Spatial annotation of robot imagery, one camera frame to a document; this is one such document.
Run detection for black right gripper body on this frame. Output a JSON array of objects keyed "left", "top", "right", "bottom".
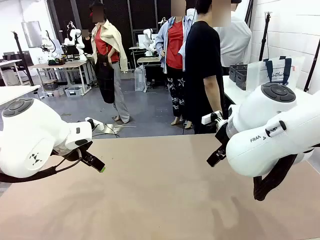
[{"left": 214, "top": 121, "right": 230, "bottom": 151}]

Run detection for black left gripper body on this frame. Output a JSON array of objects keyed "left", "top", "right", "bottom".
[{"left": 52, "top": 141, "right": 92, "bottom": 163}]

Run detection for translucent shopping bag navy handles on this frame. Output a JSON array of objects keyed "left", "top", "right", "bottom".
[{"left": 246, "top": 56, "right": 306, "bottom": 93}]

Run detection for person's right forearm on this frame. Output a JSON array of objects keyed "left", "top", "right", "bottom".
[{"left": 203, "top": 74, "right": 225, "bottom": 118}]

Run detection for white side table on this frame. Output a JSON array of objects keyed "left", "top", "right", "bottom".
[{"left": 221, "top": 74, "right": 320, "bottom": 106}]

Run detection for dark grey plastic crate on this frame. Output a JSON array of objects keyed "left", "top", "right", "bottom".
[
  {"left": 228, "top": 64, "right": 248, "bottom": 83},
  {"left": 235, "top": 69, "right": 251, "bottom": 91}
]

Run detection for clear plastic storage bin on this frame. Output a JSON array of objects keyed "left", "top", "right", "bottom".
[{"left": 64, "top": 86, "right": 85, "bottom": 98}]

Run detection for person in black T-shirt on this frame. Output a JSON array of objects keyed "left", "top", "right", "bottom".
[{"left": 178, "top": 0, "right": 226, "bottom": 135}]

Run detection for wooden top workbench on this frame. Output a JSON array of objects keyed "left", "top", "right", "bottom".
[{"left": 29, "top": 61, "right": 97, "bottom": 97}]

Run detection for person in white shirt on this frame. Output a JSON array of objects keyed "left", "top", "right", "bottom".
[{"left": 213, "top": 0, "right": 253, "bottom": 76}]

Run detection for mannequin with blue shirt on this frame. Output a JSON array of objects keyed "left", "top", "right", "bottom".
[{"left": 154, "top": 0, "right": 198, "bottom": 130}]

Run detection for mannequin with cream jacket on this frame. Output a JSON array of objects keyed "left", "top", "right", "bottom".
[{"left": 88, "top": 0, "right": 131, "bottom": 125}]

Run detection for small wooden top table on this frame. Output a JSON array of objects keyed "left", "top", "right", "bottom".
[{"left": 136, "top": 56, "right": 163, "bottom": 90}]

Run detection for black tripod with clamp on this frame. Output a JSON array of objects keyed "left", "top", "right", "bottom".
[{"left": 11, "top": 31, "right": 36, "bottom": 87}]

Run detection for person in black top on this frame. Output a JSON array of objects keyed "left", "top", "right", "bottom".
[{"left": 80, "top": 29, "right": 94, "bottom": 55}]

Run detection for black slanted stand pole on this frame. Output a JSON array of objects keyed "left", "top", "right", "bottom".
[{"left": 303, "top": 37, "right": 320, "bottom": 93}]

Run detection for black light stand legs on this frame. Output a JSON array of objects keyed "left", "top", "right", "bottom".
[{"left": 244, "top": 0, "right": 255, "bottom": 29}]

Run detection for silver reflector panel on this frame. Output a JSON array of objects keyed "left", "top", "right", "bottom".
[{"left": 20, "top": 20, "right": 44, "bottom": 49}]

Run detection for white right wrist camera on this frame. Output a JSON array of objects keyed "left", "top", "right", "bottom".
[{"left": 201, "top": 110, "right": 229, "bottom": 131}]

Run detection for black left arm cable sleeve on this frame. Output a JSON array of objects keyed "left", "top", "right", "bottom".
[{"left": 0, "top": 147, "right": 85, "bottom": 184}]

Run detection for black arm cable sleeve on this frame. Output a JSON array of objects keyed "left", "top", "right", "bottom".
[
  {"left": 252, "top": 143, "right": 320, "bottom": 202},
  {"left": 0, "top": 147, "right": 85, "bottom": 184}
]

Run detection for black right arm cable sleeve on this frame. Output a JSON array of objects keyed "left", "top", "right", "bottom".
[{"left": 252, "top": 143, "right": 320, "bottom": 202}]

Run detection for black camera tripod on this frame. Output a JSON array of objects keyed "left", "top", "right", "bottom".
[{"left": 258, "top": 10, "right": 274, "bottom": 62}]

